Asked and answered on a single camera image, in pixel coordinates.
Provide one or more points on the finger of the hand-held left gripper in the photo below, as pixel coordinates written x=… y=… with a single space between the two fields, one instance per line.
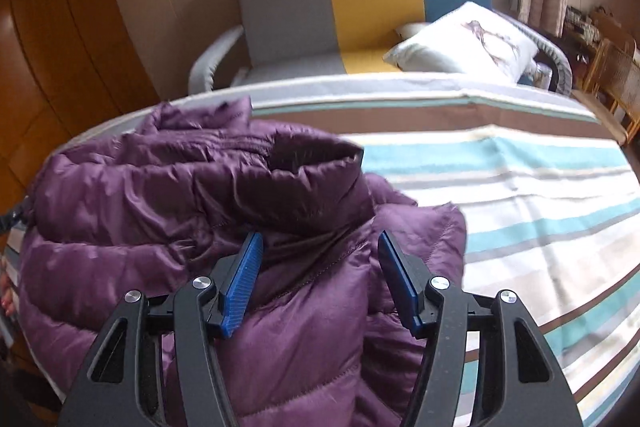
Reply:
x=12 y=217

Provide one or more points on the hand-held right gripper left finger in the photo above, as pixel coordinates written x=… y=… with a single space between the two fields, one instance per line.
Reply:
x=242 y=287

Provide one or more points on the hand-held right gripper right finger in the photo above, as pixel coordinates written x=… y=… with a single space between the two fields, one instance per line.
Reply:
x=399 y=287

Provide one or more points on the purple down jacket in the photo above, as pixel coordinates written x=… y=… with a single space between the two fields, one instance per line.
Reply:
x=175 y=207

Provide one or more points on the person's left hand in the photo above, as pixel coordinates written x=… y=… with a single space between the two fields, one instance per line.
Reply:
x=4 y=297

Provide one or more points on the striped bed sheet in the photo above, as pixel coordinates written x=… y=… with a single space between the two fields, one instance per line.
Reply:
x=525 y=207

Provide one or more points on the wooden wardrobe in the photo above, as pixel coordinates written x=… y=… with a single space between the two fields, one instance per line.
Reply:
x=60 y=57

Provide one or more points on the white printed pillow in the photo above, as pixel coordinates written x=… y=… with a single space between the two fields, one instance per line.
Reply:
x=460 y=47

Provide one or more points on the plain pale pillow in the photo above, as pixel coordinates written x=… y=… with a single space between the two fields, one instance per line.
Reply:
x=410 y=31

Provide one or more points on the rattan chair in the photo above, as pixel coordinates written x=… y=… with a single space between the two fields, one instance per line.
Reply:
x=615 y=82

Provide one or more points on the desk clutter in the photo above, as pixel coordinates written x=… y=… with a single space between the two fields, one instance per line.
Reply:
x=585 y=22

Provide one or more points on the white padded bed rail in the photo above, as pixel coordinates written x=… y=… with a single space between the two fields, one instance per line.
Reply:
x=212 y=57

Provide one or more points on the grey padded bed rail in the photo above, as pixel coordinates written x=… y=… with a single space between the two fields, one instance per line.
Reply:
x=557 y=62

